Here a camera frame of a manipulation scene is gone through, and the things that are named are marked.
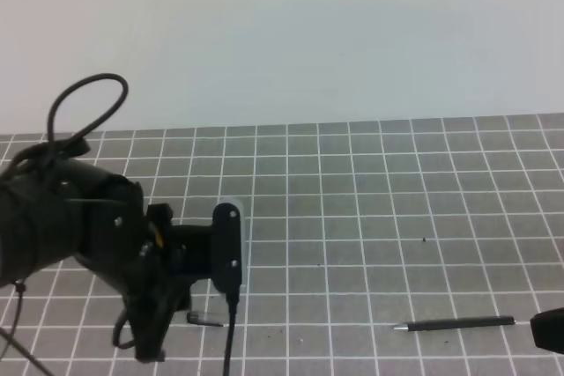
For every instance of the clear black pen cap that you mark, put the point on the clear black pen cap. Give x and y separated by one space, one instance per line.
208 319

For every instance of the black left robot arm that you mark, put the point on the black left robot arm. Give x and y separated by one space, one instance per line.
65 208

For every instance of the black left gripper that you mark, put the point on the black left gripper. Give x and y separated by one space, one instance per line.
150 262

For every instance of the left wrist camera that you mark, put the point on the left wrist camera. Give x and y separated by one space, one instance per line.
228 246

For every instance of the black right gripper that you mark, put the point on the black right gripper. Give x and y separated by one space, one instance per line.
547 329

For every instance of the black cable tie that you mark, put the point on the black cable tie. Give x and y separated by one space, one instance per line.
10 336

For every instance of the black pen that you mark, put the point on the black pen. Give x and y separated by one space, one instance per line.
458 323

